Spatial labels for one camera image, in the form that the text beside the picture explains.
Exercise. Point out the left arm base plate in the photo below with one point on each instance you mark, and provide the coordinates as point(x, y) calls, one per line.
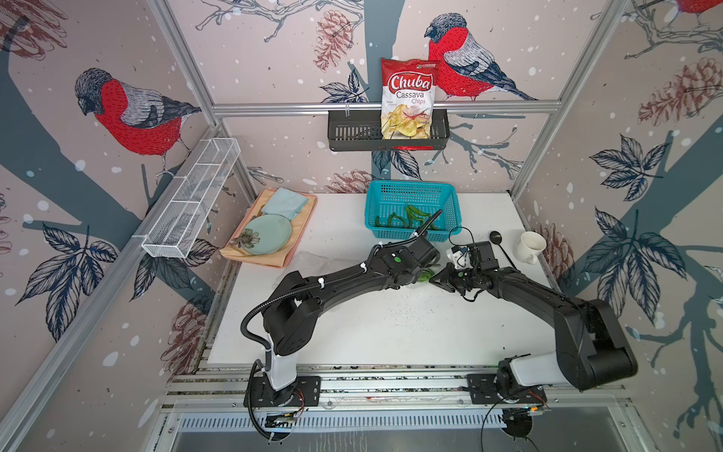
point(303, 392)

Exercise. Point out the small green pepper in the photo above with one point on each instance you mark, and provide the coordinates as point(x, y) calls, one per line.
point(399, 217)

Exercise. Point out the black metal spoon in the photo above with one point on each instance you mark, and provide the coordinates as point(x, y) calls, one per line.
point(496, 238)

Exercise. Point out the green ceramic plate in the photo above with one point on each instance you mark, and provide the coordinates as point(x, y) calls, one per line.
point(263, 235)

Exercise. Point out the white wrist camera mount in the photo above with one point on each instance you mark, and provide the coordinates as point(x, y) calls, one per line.
point(458, 256)

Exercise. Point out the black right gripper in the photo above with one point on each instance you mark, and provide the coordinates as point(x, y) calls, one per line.
point(446, 279)

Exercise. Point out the wooden tray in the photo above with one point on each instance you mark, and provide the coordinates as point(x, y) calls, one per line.
point(283, 257)

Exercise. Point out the Chuba cassava chips bag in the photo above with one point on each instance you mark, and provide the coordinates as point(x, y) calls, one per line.
point(408, 93)

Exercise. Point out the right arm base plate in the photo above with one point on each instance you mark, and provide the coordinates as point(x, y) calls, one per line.
point(483, 391)

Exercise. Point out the teal plastic mesh basket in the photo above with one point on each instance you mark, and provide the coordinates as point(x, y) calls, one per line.
point(427, 195)

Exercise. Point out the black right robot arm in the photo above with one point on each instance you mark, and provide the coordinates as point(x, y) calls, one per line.
point(590, 346)

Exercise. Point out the white ceramic cup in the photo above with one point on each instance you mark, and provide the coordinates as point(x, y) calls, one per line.
point(530, 247)

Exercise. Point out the white wire wall basket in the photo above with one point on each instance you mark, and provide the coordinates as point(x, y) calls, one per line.
point(180, 223)

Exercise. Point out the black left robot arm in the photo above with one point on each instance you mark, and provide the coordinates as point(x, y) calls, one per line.
point(285, 322)

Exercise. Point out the light green folded cloth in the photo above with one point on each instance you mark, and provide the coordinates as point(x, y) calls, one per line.
point(285, 203)

